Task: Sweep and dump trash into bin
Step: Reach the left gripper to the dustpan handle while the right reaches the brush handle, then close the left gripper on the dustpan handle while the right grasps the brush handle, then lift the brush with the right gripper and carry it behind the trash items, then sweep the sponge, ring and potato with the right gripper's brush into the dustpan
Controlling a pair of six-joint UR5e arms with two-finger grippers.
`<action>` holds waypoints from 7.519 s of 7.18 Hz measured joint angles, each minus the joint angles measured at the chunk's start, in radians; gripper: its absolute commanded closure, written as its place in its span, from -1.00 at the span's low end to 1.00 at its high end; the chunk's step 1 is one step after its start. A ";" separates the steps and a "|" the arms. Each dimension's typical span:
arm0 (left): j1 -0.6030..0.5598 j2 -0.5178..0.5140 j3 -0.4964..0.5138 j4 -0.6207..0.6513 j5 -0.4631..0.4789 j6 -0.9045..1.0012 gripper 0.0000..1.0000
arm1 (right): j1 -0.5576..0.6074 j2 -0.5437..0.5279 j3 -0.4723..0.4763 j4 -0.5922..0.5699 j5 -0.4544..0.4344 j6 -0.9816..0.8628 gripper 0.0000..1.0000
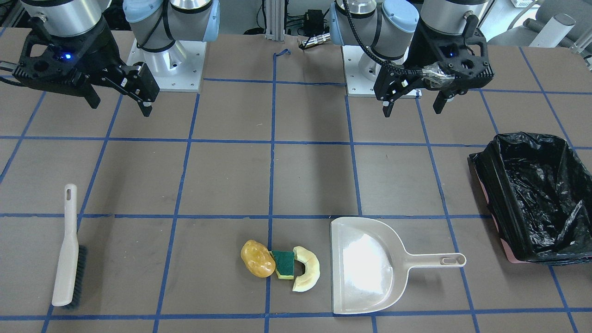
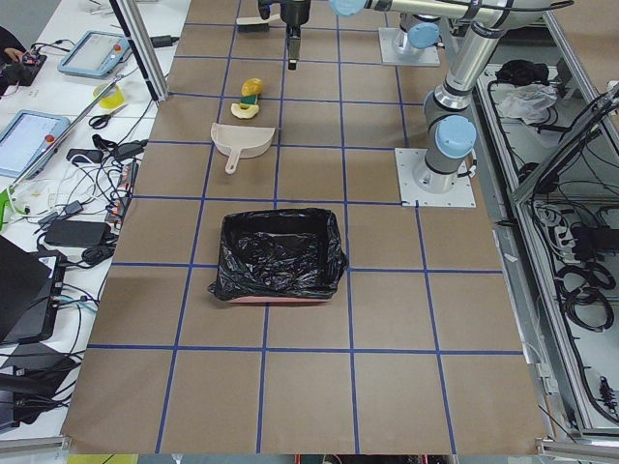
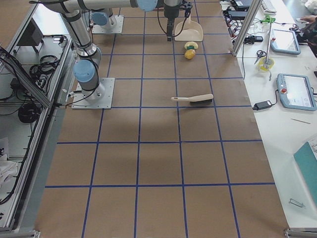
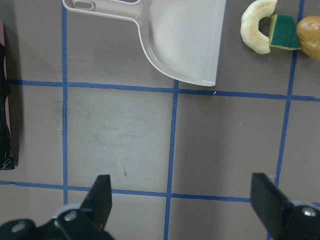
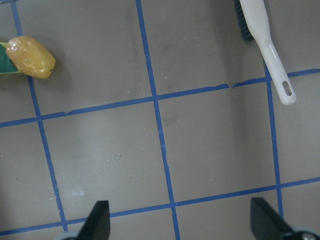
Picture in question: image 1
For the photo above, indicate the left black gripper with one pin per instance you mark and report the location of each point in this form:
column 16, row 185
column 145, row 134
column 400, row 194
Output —
column 420, row 50

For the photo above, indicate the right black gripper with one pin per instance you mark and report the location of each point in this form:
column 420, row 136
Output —
column 99, row 50

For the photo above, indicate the beige plastic dustpan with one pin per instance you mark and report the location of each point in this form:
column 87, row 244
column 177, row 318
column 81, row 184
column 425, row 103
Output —
column 370, row 265

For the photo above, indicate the beige hand brush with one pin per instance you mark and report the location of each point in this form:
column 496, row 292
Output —
column 72, row 258

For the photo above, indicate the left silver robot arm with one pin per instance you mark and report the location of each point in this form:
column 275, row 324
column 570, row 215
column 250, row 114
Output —
column 384, row 31

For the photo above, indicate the black bag lined bin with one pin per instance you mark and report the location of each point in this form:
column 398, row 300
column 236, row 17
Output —
column 539, row 193

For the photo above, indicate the black power adapter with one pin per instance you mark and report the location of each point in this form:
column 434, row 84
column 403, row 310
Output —
column 313, row 21

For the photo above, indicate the grey chair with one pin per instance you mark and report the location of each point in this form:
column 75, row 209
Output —
column 557, row 23

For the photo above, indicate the green yellow sponge piece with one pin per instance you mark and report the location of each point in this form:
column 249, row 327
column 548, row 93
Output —
column 285, row 264

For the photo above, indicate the pale curved fruit slice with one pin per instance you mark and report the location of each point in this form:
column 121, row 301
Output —
column 311, row 273

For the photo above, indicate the yellow potato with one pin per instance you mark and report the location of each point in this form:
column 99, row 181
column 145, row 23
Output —
column 257, row 259

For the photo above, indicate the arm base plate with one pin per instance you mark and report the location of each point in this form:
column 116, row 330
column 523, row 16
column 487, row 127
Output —
column 360, row 72
column 178, row 69

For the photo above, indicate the aluminium frame post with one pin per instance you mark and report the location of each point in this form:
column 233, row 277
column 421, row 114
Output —
column 275, row 19

